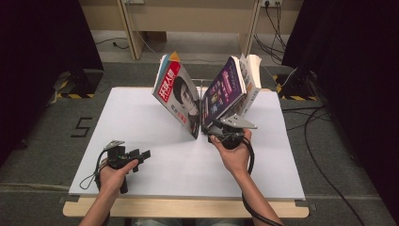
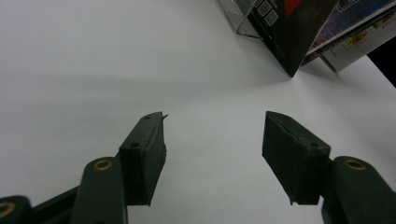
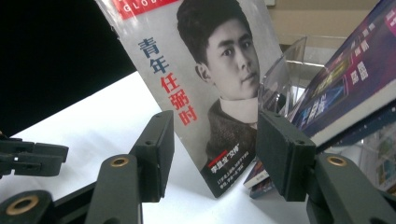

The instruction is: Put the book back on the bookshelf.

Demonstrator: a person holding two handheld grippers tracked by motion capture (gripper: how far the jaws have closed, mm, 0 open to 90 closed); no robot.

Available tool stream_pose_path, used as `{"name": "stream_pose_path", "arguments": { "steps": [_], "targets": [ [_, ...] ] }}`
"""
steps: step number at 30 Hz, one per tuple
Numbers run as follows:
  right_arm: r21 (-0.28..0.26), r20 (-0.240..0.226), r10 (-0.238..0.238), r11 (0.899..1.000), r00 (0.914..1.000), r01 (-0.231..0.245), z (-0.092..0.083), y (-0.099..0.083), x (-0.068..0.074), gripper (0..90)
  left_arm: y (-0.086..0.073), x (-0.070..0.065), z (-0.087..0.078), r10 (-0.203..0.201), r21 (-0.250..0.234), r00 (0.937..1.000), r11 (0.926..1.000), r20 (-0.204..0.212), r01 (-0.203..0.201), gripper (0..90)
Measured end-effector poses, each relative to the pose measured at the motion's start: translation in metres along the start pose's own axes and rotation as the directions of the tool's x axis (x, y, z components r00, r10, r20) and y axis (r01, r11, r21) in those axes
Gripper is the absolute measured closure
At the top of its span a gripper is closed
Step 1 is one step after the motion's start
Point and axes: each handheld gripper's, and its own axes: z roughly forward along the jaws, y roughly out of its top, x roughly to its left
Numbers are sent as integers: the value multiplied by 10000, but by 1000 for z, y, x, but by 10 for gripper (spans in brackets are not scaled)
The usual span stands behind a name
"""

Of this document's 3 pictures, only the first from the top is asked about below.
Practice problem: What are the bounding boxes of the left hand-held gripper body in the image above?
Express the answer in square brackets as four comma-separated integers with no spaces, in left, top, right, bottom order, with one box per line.
[104,139,134,171]

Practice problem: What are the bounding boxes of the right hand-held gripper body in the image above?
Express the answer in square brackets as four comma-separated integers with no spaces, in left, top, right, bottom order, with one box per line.
[215,113,258,150]

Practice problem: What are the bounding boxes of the purple magazine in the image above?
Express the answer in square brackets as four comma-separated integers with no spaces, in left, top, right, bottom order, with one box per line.
[200,56,247,130]

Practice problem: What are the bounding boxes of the white book with picture grid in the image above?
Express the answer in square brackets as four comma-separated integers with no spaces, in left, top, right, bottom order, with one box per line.
[233,53,263,119]

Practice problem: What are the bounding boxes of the clear acrylic book rack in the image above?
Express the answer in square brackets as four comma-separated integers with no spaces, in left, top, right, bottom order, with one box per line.
[189,78,210,102]

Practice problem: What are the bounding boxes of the dark brown magazine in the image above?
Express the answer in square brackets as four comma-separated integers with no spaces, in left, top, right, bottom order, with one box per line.
[151,51,201,140]

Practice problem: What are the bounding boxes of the person's left hand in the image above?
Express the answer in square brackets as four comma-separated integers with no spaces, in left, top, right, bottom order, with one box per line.
[99,158,139,197]

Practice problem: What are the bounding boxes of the person's right hand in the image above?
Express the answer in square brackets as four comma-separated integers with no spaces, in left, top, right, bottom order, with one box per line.
[209,130,253,178]

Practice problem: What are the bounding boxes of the black stand base striped tape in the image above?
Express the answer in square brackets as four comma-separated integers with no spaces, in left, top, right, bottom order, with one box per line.
[272,70,319,102]
[53,69,104,100]

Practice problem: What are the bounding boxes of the beige wooden desk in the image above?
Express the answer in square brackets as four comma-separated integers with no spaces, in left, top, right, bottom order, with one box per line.
[78,0,304,62]

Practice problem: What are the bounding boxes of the black curtain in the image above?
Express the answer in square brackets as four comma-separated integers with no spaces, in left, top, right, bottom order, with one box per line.
[281,0,399,218]
[0,0,104,168]

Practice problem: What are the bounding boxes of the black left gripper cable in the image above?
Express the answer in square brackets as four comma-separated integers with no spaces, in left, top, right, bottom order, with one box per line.
[79,149,109,192]

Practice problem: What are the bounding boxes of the long black floor cable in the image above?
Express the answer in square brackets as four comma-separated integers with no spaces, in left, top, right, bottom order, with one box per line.
[281,105,368,226]

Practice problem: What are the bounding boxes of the short black floor cable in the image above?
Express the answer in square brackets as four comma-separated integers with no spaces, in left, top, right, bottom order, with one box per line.
[93,37,130,51]

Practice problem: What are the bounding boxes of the black wall socket cables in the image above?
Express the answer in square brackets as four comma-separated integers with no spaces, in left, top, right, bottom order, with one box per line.
[253,1,288,64]

